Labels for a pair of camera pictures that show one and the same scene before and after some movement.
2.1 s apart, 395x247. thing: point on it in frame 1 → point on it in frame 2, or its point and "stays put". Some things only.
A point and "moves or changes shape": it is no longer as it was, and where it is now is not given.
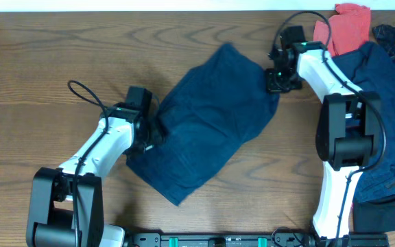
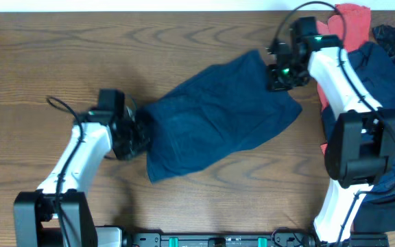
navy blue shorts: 212,112 moves or changes shape
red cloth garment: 350,29 stays put
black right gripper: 273,88 stays put
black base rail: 363,239 stays put
